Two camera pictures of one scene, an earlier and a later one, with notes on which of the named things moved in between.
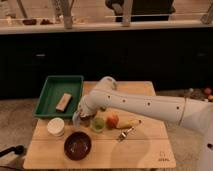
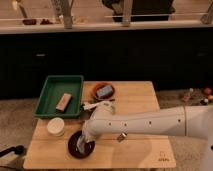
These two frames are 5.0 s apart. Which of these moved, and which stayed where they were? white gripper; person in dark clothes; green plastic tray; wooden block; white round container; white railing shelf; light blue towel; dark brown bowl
Moved: white gripper; light blue towel; dark brown bowl
Stayed: white round container; green plastic tray; wooden block; white railing shelf; person in dark clothes
